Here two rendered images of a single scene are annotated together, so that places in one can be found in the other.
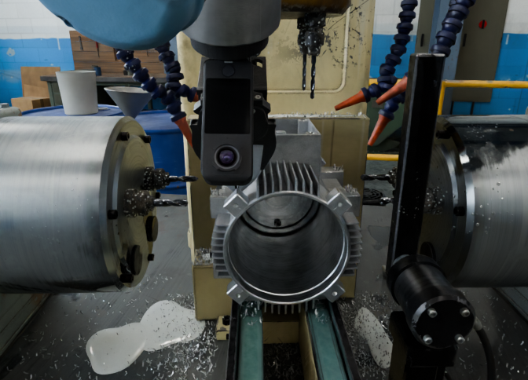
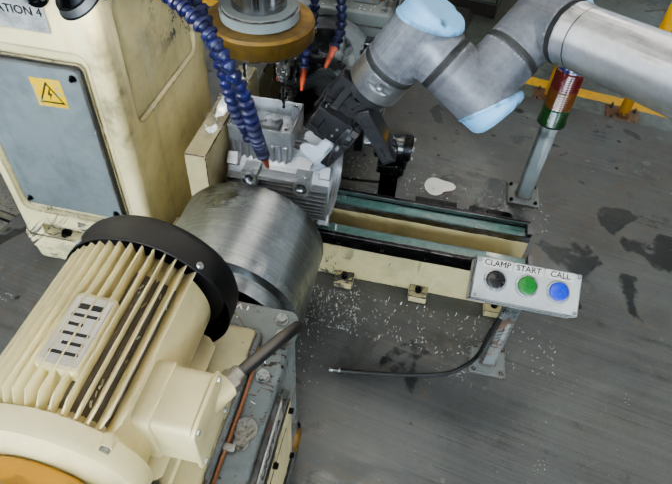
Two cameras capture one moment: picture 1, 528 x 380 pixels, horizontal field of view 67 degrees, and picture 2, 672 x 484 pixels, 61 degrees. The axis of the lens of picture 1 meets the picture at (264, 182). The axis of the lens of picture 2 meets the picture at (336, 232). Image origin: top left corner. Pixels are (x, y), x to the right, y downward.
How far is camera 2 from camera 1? 1.01 m
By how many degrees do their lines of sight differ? 69
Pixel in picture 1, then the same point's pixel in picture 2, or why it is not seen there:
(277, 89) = (167, 80)
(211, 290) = not seen: hidden behind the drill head
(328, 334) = (354, 199)
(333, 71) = (186, 37)
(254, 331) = (342, 228)
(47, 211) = (312, 260)
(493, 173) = not seen: hidden behind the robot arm
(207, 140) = (388, 145)
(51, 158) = (291, 235)
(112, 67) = not seen: outside the picture
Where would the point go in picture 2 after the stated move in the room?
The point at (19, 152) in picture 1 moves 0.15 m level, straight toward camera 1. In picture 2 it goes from (280, 251) to (373, 230)
